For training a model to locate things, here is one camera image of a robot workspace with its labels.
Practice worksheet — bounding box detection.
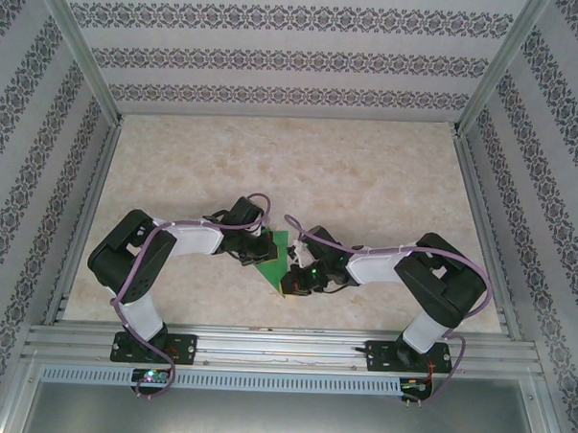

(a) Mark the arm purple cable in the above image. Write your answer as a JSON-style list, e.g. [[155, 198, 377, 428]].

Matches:
[[107, 186, 273, 406], [274, 215, 495, 413]]

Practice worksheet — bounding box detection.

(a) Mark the green paper sheet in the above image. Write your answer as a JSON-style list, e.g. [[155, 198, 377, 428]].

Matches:
[[252, 228, 292, 299]]

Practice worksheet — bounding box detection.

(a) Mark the grey slotted cable duct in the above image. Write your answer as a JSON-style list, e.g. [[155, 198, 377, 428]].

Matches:
[[39, 361, 403, 398]]

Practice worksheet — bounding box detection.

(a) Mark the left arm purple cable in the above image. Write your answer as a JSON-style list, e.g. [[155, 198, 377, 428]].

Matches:
[[107, 186, 273, 406]]

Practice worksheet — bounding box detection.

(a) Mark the grey metal panel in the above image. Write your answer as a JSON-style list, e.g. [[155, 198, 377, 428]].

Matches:
[[0, 378, 563, 433]]

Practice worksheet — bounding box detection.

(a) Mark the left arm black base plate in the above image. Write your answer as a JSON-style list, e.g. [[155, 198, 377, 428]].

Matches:
[[110, 330, 198, 367]]

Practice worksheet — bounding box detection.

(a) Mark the aluminium side rail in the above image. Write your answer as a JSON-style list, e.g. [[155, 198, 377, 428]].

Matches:
[[41, 117, 127, 328], [444, 131, 531, 343]]

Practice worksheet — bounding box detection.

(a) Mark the aluminium frame post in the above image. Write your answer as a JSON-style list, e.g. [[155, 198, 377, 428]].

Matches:
[[452, 0, 557, 143], [27, 0, 129, 124]]

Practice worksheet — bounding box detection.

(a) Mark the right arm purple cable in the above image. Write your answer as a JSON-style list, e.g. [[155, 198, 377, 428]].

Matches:
[[274, 215, 495, 413]]

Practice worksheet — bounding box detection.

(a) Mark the long aluminium mounting rail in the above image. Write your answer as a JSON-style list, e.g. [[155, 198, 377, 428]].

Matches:
[[23, 313, 539, 381]]

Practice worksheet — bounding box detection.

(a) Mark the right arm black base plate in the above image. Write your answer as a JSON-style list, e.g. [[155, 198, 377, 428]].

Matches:
[[366, 338, 455, 376]]

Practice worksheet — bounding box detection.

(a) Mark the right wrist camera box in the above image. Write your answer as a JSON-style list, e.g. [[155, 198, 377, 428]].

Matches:
[[286, 238, 317, 269]]

